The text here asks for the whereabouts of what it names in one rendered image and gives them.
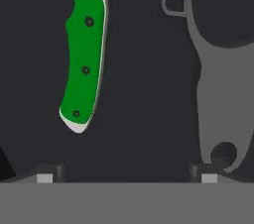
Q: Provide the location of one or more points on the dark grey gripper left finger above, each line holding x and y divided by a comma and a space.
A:
49, 172

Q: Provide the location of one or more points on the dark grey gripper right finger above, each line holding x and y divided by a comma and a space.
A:
201, 172

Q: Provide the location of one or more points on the grey peeler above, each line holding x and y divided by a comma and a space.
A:
221, 86

